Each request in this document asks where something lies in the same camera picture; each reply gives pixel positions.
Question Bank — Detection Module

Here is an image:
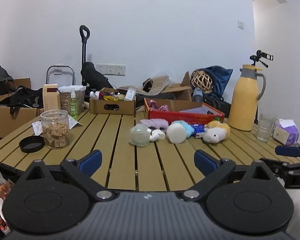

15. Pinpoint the white and yellow plush toy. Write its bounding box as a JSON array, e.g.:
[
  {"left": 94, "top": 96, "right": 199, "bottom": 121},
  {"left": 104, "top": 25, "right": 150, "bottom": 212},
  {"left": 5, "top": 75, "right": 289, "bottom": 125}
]
[{"left": 202, "top": 120, "right": 230, "bottom": 144}]

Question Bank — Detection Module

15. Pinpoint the blue handkerchief tissue pack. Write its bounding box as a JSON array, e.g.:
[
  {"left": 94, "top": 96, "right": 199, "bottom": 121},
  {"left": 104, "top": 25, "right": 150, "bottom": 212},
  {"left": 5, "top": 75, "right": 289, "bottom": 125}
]
[{"left": 191, "top": 124, "right": 205, "bottom": 139}]

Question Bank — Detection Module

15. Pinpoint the blue fluffy plush toy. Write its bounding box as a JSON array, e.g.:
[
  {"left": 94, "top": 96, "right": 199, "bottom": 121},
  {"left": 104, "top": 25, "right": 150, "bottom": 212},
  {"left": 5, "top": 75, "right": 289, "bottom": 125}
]
[{"left": 172, "top": 120, "right": 194, "bottom": 138}]

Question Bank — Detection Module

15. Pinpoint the white foam cylinder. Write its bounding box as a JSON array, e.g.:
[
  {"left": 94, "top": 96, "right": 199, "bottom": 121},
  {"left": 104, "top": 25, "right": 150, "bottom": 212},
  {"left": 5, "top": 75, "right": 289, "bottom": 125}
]
[{"left": 166, "top": 123, "right": 187, "bottom": 144}]

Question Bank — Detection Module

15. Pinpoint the translucent green mesh puff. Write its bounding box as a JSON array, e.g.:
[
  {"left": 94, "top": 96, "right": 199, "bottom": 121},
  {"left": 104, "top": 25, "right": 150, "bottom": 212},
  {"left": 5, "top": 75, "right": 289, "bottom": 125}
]
[{"left": 129, "top": 124, "right": 150, "bottom": 147}]

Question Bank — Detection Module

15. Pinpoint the white sponge block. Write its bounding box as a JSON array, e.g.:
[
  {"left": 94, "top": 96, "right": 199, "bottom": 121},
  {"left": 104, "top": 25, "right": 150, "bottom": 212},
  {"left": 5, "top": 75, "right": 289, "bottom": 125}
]
[{"left": 147, "top": 128, "right": 166, "bottom": 142}]

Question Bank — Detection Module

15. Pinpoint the purple fluffy headband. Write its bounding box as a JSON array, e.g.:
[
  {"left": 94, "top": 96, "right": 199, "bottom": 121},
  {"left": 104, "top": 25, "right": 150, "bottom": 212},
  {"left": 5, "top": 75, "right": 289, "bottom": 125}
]
[{"left": 140, "top": 119, "right": 169, "bottom": 130}]

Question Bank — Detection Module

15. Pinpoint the purple tissue pack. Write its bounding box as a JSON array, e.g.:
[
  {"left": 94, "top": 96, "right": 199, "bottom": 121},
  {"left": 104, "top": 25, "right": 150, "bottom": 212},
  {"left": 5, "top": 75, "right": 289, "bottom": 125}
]
[{"left": 273, "top": 119, "right": 299, "bottom": 146}]

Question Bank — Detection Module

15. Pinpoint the clear drinking glass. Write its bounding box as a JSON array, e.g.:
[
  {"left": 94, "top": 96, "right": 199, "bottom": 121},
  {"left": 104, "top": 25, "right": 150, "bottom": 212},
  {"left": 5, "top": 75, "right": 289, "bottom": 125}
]
[{"left": 256, "top": 113, "right": 277, "bottom": 142}]

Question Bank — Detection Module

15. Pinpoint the white paper label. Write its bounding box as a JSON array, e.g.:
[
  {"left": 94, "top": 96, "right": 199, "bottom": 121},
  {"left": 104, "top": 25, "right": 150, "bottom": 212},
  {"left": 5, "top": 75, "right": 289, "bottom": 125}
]
[{"left": 68, "top": 115, "right": 82, "bottom": 129}]

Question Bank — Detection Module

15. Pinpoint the clear jar with snacks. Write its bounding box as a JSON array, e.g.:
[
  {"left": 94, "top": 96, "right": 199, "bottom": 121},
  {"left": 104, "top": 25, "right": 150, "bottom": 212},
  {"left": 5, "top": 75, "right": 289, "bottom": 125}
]
[{"left": 40, "top": 109, "right": 71, "bottom": 150}]

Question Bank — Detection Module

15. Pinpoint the black jar lid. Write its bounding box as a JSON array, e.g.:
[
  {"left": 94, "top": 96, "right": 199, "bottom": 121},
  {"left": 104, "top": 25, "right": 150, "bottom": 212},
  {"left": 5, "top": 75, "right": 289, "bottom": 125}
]
[{"left": 19, "top": 135, "right": 45, "bottom": 153}]

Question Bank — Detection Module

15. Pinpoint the red cardboard box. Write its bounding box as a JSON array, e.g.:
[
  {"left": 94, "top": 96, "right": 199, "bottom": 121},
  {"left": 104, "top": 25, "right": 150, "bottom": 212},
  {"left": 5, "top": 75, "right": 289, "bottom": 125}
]
[{"left": 144, "top": 98, "right": 225, "bottom": 125}]

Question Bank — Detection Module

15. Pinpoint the yellow thermos jug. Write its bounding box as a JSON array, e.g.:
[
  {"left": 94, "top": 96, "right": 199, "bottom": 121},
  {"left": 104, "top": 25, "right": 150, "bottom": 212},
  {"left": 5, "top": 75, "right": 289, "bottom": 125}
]
[{"left": 228, "top": 64, "right": 266, "bottom": 132}]

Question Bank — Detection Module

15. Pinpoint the purple linen pillow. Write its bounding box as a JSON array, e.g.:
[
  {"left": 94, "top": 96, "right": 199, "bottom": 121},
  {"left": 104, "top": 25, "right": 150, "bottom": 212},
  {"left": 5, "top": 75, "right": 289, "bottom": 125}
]
[{"left": 180, "top": 105, "right": 217, "bottom": 115}]

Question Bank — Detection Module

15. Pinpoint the green spray bottle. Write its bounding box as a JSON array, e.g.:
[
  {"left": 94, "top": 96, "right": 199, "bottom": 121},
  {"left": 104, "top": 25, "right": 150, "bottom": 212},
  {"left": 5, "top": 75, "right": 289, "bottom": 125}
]
[{"left": 69, "top": 88, "right": 78, "bottom": 119}]

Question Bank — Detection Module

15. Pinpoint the left cardboard box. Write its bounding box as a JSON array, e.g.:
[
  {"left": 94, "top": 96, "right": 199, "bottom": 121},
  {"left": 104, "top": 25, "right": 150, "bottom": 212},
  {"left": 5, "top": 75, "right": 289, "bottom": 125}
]
[{"left": 0, "top": 78, "right": 43, "bottom": 139}]

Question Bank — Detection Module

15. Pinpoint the small brown cardboard box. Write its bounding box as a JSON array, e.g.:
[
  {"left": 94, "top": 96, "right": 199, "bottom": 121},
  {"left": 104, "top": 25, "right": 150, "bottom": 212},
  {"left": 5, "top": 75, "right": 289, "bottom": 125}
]
[{"left": 89, "top": 88, "right": 135, "bottom": 115}]

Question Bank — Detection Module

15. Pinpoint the tan carton box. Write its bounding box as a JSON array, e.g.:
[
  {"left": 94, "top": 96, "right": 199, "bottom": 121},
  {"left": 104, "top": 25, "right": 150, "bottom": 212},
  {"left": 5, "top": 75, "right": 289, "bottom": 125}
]
[{"left": 43, "top": 84, "right": 61, "bottom": 112}]

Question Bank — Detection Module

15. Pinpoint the clear container with snacks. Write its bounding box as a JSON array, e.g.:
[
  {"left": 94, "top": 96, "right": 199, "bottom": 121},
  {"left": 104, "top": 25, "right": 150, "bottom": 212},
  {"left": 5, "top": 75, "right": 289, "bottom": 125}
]
[{"left": 58, "top": 85, "right": 86, "bottom": 114}]

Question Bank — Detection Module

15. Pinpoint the large brown cardboard box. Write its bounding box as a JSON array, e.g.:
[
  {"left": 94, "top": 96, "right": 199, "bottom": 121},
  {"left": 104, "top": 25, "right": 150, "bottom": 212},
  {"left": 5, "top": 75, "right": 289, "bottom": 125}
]
[{"left": 117, "top": 71, "right": 193, "bottom": 101}]

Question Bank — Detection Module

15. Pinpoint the white small bottle box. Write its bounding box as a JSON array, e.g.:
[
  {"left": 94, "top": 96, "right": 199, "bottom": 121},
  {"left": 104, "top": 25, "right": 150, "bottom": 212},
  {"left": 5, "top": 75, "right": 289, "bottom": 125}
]
[{"left": 124, "top": 87, "right": 136, "bottom": 101}]

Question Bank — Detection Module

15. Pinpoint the black bag on trolley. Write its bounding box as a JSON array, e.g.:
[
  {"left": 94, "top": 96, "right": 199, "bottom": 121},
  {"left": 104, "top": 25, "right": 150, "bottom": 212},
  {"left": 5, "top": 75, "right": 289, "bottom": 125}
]
[{"left": 81, "top": 62, "right": 113, "bottom": 90}]

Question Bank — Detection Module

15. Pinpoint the woven rattan ball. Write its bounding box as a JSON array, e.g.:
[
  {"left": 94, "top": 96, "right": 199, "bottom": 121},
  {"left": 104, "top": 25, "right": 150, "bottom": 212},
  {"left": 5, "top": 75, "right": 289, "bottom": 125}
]
[{"left": 190, "top": 69, "right": 213, "bottom": 94}]

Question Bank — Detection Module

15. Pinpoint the dark blue cloth bag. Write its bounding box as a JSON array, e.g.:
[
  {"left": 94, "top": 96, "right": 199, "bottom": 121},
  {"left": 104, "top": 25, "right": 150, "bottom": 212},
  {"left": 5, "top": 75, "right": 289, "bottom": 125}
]
[{"left": 198, "top": 66, "right": 233, "bottom": 96}]

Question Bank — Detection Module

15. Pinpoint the beige plush mat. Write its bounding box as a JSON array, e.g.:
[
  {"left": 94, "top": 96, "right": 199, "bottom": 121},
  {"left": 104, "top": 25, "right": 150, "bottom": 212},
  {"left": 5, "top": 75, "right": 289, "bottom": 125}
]
[{"left": 142, "top": 75, "right": 171, "bottom": 96}]

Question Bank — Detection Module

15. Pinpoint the dark green backpack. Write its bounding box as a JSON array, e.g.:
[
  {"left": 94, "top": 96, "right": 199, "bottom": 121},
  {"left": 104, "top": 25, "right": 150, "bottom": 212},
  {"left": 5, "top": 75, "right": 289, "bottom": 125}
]
[{"left": 0, "top": 66, "right": 16, "bottom": 96}]

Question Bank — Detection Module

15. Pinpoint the black strap bag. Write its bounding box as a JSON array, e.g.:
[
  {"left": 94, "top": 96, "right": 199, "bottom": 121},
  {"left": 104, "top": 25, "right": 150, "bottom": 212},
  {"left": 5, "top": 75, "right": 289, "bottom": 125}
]
[{"left": 0, "top": 86, "right": 43, "bottom": 115}]

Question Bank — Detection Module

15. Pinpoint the white wall socket strip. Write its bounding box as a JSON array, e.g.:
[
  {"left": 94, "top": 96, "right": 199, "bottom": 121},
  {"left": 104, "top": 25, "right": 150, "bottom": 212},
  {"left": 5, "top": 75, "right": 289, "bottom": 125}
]
[{"left": 95, "top": 64, "right": 126, "bottom": 76}]

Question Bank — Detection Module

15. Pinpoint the metal folding chair frame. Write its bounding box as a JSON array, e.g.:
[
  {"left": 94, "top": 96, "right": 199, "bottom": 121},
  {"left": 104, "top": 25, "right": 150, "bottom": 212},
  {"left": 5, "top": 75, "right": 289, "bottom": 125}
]
[{"left": 45, "top": 64, "right": 75, "bottom": 87}]

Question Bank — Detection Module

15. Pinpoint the black trolley handle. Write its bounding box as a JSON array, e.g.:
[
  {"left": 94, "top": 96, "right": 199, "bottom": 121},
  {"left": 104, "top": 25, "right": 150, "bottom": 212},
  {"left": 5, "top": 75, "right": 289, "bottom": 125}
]
[{"left": 79, "top": 25, "right": 90, "bottom": 65}]

